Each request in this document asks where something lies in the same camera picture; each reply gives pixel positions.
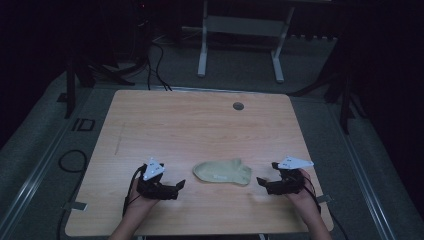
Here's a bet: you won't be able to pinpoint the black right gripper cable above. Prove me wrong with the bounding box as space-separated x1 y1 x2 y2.
301 174 350 240

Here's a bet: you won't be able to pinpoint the person's left hand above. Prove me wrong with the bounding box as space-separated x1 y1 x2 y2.
127 178 162 217

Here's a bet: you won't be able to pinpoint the black looped floor cable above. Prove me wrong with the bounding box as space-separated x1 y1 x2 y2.
57 149 89 174

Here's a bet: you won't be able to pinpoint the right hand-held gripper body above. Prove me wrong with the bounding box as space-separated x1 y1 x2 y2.
265 155 315 196

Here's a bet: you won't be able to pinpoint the person's right hand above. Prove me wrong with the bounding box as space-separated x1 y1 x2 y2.
285 168 321 216

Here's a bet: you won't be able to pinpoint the grey tape piece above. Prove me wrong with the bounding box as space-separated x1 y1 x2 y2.
61 200 89 213
315 194 334 205

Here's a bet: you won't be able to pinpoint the white desk frame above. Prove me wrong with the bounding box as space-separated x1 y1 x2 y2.
197 0 296 84

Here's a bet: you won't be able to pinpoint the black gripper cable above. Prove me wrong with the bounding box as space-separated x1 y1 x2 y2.
301 174 350 240
121 164 148 218

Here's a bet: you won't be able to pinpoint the cream ankle sock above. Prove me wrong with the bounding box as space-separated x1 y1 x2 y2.
192 157 253 187

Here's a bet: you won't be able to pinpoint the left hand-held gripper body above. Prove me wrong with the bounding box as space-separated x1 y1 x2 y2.
135 157 179 201

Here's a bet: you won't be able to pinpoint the black hanging cables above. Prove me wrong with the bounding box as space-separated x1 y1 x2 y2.
145 39 174 92

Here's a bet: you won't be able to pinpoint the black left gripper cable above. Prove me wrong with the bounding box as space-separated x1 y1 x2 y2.
121 164 148 218

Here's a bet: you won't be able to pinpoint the black metal stand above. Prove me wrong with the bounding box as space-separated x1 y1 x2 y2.
286 33 368 136
55 46 136 120

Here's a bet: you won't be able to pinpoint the metal floor rail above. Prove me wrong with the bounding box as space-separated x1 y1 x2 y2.
0 89 98 240
328 99 398 240

